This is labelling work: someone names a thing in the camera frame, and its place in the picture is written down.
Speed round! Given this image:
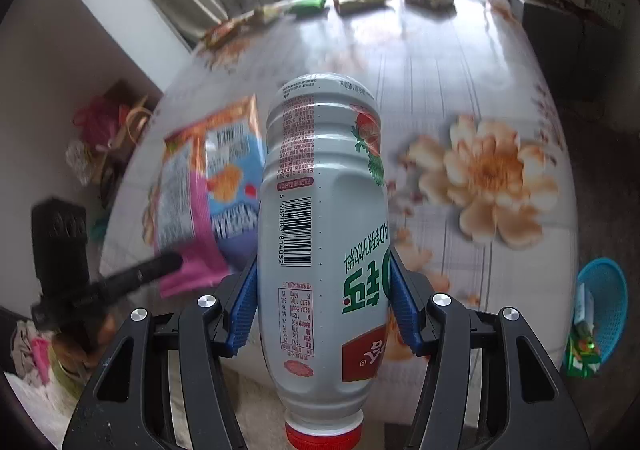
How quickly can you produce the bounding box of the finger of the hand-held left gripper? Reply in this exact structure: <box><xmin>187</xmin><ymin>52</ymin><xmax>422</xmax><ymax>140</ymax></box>
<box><xmin>87</xmin><ymin>250</ymin><xmax>184</xmax><ymax>303</ymax></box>

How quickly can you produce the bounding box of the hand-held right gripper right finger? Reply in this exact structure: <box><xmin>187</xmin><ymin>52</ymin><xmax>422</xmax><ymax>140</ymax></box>
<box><xmin>389</xmin><ymin>247</ymin><xmax>592</xmax><ymax>450</ymax></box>

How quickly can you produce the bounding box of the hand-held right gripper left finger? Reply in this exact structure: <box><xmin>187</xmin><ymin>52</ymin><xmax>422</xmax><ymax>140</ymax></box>
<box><xmin>61</xmin><ymin>255</ymin><xmax>261</xmax><ymax>450</ymax></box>

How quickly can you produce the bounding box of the pink and blue snack packet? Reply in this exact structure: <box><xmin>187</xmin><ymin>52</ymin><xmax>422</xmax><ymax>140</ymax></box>
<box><xmin>149</xmin><ymin>94</ymin><xmax>266</xmax><ymax>298</ymax></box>

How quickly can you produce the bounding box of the white drink bottle red cap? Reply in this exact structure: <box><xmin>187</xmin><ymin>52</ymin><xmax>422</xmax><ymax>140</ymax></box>
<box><xmin>256</xmin><ymin>74</ymin><xmax>391</xmax><ymax>449</ymax></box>

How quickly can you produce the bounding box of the blue plastic basket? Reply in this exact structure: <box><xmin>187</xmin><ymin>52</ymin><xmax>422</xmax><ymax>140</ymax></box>
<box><xmin>562</xmin><ymin>257</ymin><xmax>629</xmax><ymax>378</ymax></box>

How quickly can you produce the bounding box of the heap of colourful cloth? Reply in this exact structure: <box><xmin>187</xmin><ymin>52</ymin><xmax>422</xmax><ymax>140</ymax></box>
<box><xmin>10</xmin><ymin>317</ymin><xmax>67</xmax><ymax>387</ymax></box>

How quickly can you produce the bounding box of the red mesh bag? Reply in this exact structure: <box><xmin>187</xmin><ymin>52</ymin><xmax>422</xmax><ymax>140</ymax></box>
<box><xmin>72</xmin><ymin>97</ymin><xmax>119</xmax><ymax>143</ymax></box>

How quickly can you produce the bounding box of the cardboard box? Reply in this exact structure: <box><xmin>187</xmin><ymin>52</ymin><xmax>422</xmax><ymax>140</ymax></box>
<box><xmin>99</xmin><ymin>80</ymin><xmax>164</xmax><ymax>183</ymax></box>

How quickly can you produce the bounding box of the green packet with white print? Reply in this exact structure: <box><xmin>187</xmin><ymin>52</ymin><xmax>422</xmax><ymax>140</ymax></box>
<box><xmin>565</xmin><ymin>335</ymin><xmax>601</xmax><ymax>378</ymax></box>

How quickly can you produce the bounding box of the floral bed sheet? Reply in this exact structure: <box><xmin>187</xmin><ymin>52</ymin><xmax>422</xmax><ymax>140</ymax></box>
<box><xmin>97</xmin><ymin>0</ymin><xmax>583</xmax><ymax>426</ymax></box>

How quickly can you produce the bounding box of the red and orange snack packet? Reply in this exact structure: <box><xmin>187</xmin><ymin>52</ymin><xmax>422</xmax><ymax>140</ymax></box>
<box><xmin>202</xmin><ymin>20</ymin><xmax>252</xmax><ymax>51</ymax></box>

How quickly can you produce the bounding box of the pale small snack packet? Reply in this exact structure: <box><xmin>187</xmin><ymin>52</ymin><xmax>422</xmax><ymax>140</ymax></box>
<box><xmin>252</xmin><ymin>4</ymin><xmax>282</xmax><ymax>26</ymax></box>

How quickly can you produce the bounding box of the dark cabinet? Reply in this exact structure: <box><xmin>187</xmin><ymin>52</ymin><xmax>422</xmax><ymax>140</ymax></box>
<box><xmin>507</xmin><ymin>0</ymin><xmax>640</xmax><ymax>131</ymax></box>

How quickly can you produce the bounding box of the small green packet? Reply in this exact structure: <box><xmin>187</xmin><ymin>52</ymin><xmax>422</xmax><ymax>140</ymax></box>
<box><xmin>287</xmin><ymin>0</ymin><xmax>328</xmax><ymax>18</ymax></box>

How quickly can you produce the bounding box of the white power strip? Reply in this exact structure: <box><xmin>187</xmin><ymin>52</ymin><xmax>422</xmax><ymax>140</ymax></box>
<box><xmin>585</xmin><ymin>0</ymin><xmax>629</xmax><ymax>28</ymax></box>

